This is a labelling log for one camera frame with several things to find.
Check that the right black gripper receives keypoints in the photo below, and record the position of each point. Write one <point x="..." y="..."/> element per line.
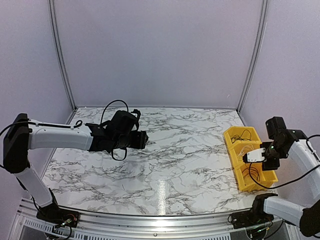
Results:
<point x="274" y="165"/>

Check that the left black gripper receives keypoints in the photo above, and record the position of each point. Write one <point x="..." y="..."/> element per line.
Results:
<point x="138" y="142"/>

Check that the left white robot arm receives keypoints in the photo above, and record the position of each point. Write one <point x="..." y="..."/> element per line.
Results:
<point x="24" y="134"/>

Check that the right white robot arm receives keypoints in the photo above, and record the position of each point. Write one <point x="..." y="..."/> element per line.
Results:
<point x="294" y="144"/>

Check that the yellow three-compartment bin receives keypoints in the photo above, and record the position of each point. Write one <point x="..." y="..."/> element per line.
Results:
<point x="244" y="148"/>

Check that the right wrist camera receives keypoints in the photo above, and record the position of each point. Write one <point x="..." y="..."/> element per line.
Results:
<point x="255" y="156"/>

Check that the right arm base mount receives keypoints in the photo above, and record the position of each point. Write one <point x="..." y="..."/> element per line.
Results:
<point x="254" y="216"/>

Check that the front aluminium rail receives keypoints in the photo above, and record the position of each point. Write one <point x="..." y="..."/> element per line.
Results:
<point x="91" y="225"/>

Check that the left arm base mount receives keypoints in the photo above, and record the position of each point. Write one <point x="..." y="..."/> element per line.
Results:
<point x="59" y="216"/>

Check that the right aluminium frame post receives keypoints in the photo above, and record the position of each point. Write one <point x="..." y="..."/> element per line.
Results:
<point x="263" y="16"/>

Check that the aluminium frame post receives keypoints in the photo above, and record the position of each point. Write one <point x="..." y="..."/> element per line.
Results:
<point x="263" y="16"/>
<point x="59" y="53"/>

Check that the left aluminium frame post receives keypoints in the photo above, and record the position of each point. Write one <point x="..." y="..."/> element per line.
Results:
<point x="59" y="53"/>

